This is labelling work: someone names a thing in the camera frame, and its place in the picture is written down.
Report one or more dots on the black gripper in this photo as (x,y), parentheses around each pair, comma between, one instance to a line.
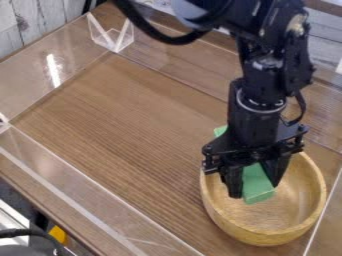
(258,136)

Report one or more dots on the green rectangular block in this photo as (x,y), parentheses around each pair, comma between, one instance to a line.
(256,185)

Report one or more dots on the brown wooden bowl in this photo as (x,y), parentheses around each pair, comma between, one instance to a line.
(279,219)

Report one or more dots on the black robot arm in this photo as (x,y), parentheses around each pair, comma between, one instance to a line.
(270,29)

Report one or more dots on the yellow and grey device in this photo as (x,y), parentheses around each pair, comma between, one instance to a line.
(65,240)

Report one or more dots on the clear acrylic barrier wall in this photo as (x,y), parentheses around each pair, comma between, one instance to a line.
(111,227)

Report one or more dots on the clear acrylic corner bracket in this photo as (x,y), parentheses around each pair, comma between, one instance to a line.
(115,39)

